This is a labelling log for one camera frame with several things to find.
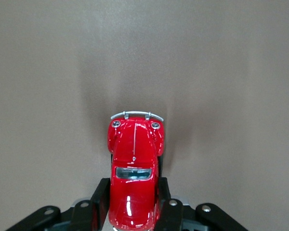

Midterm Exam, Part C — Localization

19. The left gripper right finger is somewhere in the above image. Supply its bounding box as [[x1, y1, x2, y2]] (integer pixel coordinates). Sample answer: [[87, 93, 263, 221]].
[[154, 177, 250, 231]]

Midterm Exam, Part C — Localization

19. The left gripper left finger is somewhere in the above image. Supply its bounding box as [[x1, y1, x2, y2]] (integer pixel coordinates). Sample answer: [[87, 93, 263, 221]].
[[4, 177, 111, 231]]

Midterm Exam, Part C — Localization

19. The red beetle toy car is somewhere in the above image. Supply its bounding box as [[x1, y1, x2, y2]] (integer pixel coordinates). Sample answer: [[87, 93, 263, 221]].
[[107, 110, 165, 231]]

